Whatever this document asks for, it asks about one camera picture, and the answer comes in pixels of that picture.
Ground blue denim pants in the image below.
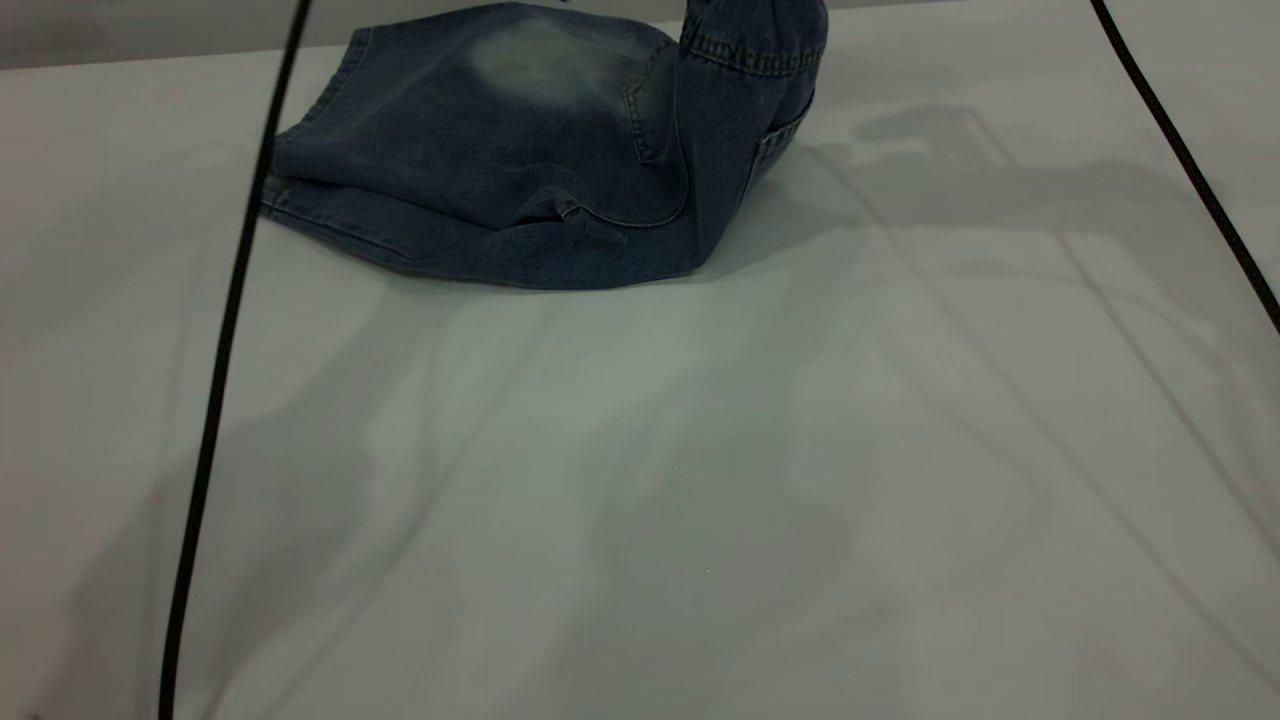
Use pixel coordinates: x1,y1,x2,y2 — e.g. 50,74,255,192
258,0,831,291

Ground black cable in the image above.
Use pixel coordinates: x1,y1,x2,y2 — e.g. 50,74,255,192
158,0,313,720
1090,0,1280,331

